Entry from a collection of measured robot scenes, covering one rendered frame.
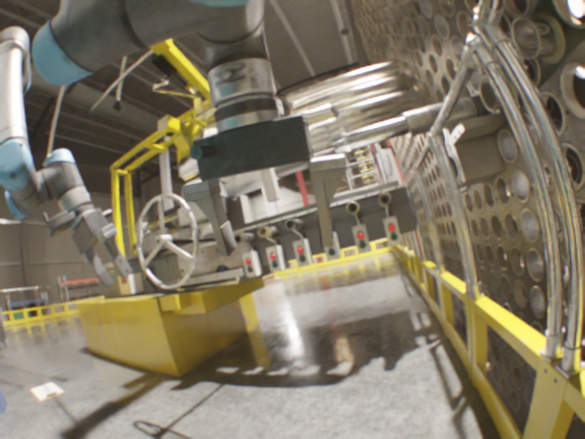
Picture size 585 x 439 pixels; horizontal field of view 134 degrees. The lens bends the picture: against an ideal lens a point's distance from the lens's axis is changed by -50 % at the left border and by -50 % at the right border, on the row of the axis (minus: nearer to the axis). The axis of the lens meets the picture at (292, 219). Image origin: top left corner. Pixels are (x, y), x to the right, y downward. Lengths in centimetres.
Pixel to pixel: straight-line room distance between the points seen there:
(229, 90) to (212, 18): 9
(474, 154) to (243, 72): 188
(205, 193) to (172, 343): 163
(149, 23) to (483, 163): 201
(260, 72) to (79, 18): 19
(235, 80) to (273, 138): 7
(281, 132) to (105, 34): 19
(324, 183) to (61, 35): 30
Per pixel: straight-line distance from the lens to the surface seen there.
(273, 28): 1128
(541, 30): 132
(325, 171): 27
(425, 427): 101
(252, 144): 27
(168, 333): 185
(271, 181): 171
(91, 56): 25
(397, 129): 173
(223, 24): 23
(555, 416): 59
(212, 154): 28
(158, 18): 22
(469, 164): 199
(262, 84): 27
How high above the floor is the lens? 72
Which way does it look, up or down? 7 degrees up
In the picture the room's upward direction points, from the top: 13 degrees counter-clockwise
